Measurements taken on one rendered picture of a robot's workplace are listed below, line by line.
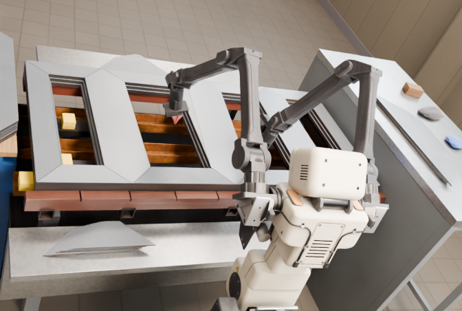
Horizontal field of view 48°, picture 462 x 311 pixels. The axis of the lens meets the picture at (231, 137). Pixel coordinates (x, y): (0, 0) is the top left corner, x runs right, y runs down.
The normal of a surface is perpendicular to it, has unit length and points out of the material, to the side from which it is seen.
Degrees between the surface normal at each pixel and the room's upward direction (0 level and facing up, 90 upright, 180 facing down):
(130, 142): 0
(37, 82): 0
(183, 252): 0
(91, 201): 90
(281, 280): 82
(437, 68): 90
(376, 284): 90
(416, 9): 90
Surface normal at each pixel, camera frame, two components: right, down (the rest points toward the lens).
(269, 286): 0.27, 0.54
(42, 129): 0.34, -0.75
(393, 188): -0.88, -0.05
